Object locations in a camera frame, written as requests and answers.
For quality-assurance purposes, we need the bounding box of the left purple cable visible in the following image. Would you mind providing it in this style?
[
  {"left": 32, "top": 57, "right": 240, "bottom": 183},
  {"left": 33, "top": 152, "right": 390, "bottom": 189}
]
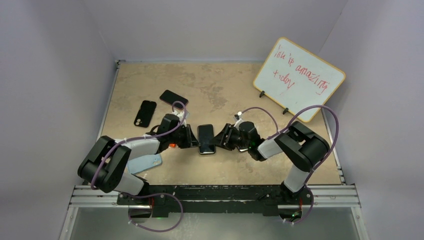
[{"left": 89, "top": 100, "right": 188, "bottom": 233}]

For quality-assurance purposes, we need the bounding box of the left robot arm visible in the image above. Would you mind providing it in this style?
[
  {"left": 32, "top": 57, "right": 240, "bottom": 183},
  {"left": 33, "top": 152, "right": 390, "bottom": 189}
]
[{"left": 77, "top": 113, "right": 200, "bottom": 205}]

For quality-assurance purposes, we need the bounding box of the black phone silver frame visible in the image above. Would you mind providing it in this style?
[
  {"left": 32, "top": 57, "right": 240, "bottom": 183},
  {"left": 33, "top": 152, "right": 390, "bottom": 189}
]
[{"left": 197, "top": 124, "right": 216, "bottom": 155}]

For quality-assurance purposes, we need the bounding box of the phone in purple case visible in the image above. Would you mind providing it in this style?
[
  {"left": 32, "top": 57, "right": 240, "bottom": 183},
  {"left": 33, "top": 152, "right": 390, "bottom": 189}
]
[{"left": 159, "top": 89, "right": 189, "bottom": 110}]

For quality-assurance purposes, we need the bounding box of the aluminium frame rail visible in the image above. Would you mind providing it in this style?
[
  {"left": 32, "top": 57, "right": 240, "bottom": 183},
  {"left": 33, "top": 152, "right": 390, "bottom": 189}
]
[{"left": 60, "top": 185, "right": 369, "bottom": 240}]

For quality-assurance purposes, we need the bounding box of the purple cable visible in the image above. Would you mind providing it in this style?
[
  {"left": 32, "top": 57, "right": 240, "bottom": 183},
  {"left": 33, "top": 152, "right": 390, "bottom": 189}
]
[
  {"left": 89, "top": 100, "right": 188, "bottom": 233},
  {"left": 236, "top": 104, "right": 340, "bottom": 226}
]

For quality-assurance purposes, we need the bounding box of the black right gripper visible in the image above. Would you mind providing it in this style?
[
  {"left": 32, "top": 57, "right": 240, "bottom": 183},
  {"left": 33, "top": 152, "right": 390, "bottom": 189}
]
[{"left": 208, "top": 123, "right": 250, "bottom": 151}]

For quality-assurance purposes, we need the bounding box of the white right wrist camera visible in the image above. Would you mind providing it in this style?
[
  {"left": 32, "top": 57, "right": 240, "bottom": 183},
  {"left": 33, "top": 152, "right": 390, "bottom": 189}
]
[{"left": 233, "top": 111, "right": 243, "bottom": 122}]

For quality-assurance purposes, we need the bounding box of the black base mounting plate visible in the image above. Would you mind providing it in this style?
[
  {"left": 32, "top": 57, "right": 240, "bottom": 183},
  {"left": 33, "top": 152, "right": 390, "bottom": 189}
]
[{"left": 117, "top": 184, "right": 313, "bottom": 220}]

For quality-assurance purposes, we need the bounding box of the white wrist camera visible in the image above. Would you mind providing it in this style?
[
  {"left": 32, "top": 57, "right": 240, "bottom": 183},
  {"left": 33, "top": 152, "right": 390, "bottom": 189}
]
[
  {"left": 172, "top": 110, "right": 190, "bottom": 121},
  {"left": 233, "top": 111, "right": 243, "bottom": 122}
]

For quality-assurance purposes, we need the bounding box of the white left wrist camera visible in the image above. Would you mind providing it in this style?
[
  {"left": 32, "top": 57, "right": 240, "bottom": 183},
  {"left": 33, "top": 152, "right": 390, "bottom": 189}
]
[{"left": 172, "top": 110, "right": 190, "bottom": 121}]

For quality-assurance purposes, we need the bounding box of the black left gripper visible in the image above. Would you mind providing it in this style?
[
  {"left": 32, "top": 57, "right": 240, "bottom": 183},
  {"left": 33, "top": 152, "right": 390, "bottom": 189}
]
[{"left": 168, "top": 124, "right": 200, "bottom": 150}]

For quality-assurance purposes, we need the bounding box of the light blue phone case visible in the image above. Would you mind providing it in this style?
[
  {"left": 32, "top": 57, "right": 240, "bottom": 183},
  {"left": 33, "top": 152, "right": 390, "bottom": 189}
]
[{"left": 127, "top": 154, "right": 163, "bottom": 175}]

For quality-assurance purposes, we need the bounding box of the small black phone case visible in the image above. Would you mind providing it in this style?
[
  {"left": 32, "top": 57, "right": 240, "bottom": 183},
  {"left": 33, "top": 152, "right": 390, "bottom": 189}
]
[{"left": 133, "top": 100, "right": 157, "bottom": 128}]

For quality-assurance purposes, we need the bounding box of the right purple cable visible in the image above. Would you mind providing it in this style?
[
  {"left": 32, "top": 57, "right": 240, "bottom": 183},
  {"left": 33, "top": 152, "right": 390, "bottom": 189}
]
[{"left": 236, "top": 104, "right": 340, "bottom": 226}]

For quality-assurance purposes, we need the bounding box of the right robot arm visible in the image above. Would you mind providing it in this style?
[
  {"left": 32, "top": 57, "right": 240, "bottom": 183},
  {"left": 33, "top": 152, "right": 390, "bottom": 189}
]
[{"left": 211, "top": 121, "right": 330, "bottom": 204}]

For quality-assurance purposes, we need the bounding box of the whiteboard with red writing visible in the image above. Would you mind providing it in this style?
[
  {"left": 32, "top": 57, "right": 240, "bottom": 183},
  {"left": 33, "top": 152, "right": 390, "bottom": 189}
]
[{"left": 253, "top": 37, "right": 346, "bottom": 123}]

